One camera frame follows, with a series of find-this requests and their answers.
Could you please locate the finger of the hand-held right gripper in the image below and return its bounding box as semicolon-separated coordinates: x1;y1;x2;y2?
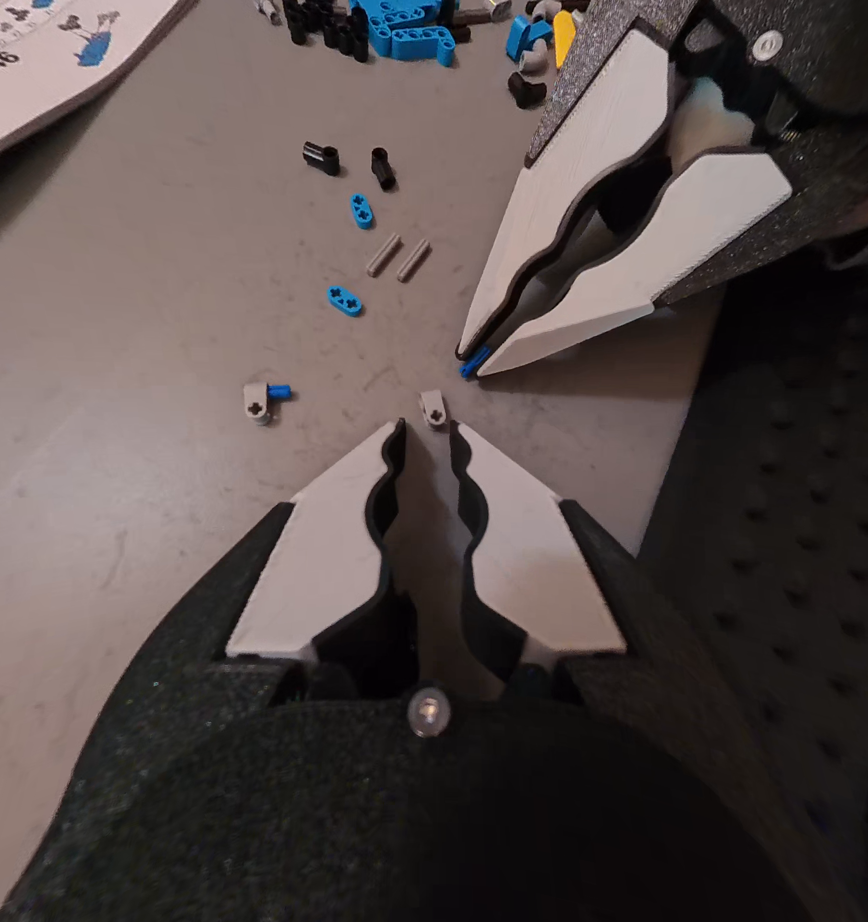
456;27;674;360
477;150;795;377

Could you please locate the grey desk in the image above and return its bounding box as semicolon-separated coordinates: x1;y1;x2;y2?
0;0;726;922

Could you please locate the open instruction booklet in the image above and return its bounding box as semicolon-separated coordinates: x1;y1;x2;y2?
0;0;201;174

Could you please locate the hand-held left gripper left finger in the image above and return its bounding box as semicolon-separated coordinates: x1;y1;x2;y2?
225;418;417;692

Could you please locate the pile of small building pieces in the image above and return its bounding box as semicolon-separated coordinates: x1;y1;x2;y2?
250;0;593;109

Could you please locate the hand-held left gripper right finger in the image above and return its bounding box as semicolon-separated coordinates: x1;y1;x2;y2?
448;421;628;685

